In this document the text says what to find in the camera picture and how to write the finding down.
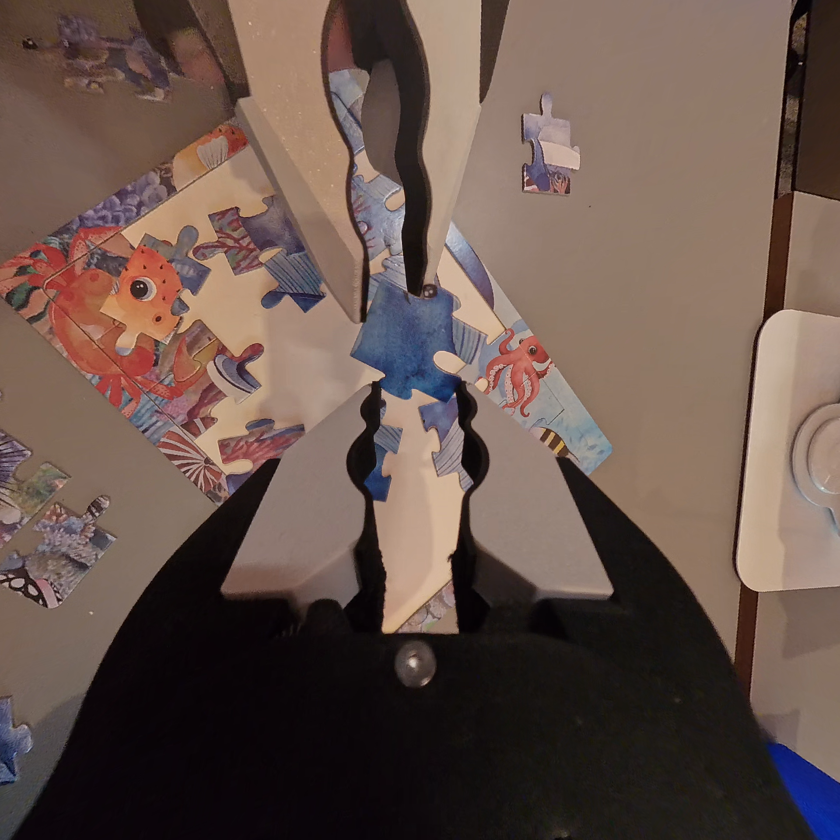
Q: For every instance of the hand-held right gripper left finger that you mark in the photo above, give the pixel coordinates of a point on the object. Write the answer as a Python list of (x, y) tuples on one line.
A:
[(289, 538)]

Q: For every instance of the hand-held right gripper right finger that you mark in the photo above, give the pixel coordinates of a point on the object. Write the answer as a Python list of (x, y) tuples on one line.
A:
[(544, 538)]

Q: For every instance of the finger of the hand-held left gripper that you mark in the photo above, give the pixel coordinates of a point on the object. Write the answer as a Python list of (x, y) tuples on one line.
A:
[(289, 118), (456, 79)]

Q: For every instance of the red coral navy puzzle piece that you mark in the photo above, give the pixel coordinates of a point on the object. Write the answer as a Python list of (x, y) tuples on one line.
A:
[(249, 229)]

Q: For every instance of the grey blue red-striped puzzle piece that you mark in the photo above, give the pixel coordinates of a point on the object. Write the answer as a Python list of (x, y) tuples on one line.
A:
[(551, 151)]

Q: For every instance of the ocean print puzzle board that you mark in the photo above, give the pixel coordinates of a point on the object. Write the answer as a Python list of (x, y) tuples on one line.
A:
[(315, 361)]

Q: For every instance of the orange pufferfish puzzle piece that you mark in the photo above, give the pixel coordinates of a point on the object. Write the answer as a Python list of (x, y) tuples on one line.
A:
[(148, 289)]

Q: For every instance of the blue whale eye puzzle piece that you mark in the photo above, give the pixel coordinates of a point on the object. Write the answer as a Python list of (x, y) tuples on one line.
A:
[(407, 341)]

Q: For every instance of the person's left hand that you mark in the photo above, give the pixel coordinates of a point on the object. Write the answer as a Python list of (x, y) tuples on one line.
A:
[(342, 39)]

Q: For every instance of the purple seahorse loose piece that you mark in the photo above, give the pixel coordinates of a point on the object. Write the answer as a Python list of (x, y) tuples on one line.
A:
[(111, 59)]

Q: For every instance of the pile of loose puzzle pieces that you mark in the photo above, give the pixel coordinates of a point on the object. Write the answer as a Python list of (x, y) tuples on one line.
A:
[(65, 544)]

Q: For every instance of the white stand base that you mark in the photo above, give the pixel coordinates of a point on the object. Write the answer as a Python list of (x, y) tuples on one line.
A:
[(774, 459)]

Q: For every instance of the group of assembled puzzle pieces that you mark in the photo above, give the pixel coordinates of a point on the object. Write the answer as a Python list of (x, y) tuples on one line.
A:
[(72, 295)]

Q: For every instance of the few scattered puzzle pieces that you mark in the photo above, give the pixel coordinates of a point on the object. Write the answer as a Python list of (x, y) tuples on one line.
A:
[(13, 741)]

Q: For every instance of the blue plastic storage bin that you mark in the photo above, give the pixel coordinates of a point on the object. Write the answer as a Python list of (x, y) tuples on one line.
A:
[(814, 800)]

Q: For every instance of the metal stand bracket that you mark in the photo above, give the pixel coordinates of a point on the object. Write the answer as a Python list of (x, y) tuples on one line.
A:
[(820, 459)]

